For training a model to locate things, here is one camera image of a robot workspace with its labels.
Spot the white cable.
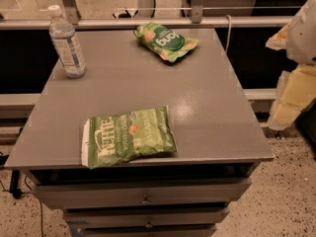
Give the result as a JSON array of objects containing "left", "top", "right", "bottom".
[{"left": 224, "top": 14, "right": 233, "bottom": 55}]

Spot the green snack bag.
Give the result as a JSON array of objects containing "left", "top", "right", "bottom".
[{"left": 134, "top": 22, "right": 199, "bottom": 62}]

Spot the clear plastic water bottle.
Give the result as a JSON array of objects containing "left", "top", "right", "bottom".
[{"left": 47, "top": 5, "right": 86, "bottom": 78}]

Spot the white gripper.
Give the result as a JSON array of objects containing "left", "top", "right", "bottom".
[{"left": 266, "top": 0, "right": 316, "bottom": 130}]

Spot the green Kettle chips bag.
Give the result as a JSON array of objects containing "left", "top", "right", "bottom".
[{"left": 81, "top": 107, "right": 177, "bottom": 169}]

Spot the grey metal railing frame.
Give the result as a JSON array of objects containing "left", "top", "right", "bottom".
[{"left": 0, "top": 0, "right": 306, "bottom": 30}]

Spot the black floor cable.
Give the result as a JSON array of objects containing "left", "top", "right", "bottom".
[{"left": 0, "top": 151, "right": 45, "bottom": 237}]

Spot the grey drawer cabinet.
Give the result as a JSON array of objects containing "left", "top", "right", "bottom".
[{"left": 7, "top": 29, "right": 273, "bottom": 237}]

